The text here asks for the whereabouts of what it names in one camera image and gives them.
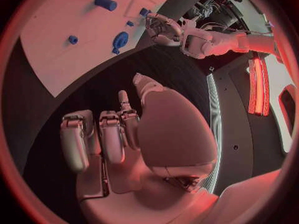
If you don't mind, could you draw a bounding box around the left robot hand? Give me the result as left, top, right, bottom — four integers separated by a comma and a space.
145, 12, 184, 46

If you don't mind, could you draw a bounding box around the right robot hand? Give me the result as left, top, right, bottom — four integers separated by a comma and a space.
60, 72, 220, 224

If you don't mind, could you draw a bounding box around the white task board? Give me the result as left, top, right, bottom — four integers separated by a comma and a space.
18, 0, 182, 98

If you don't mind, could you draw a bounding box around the blue gear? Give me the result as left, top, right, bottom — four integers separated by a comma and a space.
111, 31, 130, 55

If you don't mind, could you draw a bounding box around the blue cylinder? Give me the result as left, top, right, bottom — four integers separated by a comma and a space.
94, 0, 118, 11

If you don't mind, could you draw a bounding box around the glowing light bar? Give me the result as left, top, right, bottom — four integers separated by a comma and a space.
247, 57, 271, 116

